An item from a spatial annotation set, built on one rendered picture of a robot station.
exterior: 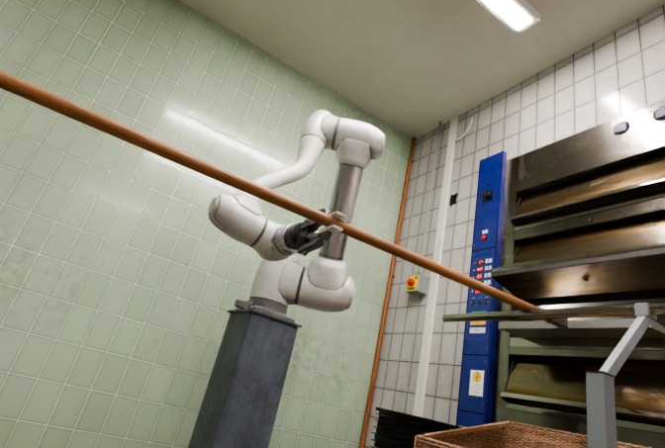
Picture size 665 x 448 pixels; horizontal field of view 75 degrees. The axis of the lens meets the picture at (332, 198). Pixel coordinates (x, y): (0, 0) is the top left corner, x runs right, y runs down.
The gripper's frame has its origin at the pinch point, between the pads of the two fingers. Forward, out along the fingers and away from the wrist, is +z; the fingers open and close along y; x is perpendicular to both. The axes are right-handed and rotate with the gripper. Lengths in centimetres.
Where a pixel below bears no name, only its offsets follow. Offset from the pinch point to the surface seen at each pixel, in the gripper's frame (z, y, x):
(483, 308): -45, -13, -111
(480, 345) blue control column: -46, 4, -111
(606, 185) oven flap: 10, -62, -113
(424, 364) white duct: -81, 14, -113
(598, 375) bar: 37, 23, -53
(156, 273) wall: -125, 5, 17
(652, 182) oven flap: 28, -55, -108
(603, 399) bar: 38, 27, -53
